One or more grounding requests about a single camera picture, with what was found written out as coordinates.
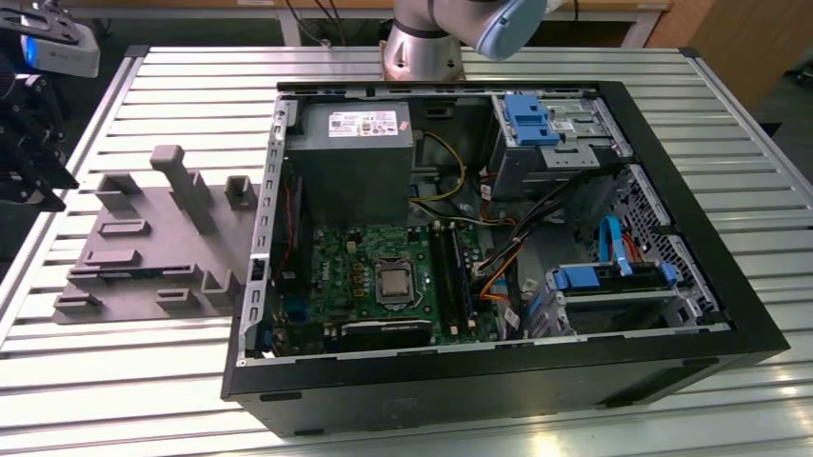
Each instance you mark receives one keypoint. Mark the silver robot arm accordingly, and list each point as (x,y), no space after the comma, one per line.
(419,43)

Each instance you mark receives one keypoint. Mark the black RAM slot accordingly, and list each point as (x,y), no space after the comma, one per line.
(440,276)

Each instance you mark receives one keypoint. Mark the grey parts rack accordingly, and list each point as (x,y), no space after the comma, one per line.
(145,238)

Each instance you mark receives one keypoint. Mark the black case fan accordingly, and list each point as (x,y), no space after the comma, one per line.
(299,214)

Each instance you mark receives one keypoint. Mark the grey power supply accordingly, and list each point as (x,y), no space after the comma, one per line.
(355,171)

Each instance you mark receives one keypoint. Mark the green motherboard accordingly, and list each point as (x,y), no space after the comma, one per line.
(343,295)

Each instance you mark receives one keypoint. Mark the silver CPU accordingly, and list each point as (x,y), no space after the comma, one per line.
(395,282)

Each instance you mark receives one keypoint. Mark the black graphics card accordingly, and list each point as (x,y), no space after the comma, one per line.
(380,333)

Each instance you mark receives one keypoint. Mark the blue disk carrier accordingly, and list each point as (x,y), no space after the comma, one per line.
(527,124)

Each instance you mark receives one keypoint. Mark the silver drive cage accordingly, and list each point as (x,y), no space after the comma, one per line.
(571,157)

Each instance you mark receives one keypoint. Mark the silver disk bay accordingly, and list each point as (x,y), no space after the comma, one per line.
(555,309)

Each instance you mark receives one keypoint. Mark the hard disk in blue carrier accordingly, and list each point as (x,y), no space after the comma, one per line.
(574,278)

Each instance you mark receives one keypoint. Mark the black PC case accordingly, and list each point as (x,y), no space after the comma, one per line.
(507,390)

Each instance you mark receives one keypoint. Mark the brown wooden cabinet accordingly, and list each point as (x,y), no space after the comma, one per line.
(748,47)

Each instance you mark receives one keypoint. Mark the white frame wooden desk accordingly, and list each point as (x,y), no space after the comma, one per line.
(288,28)

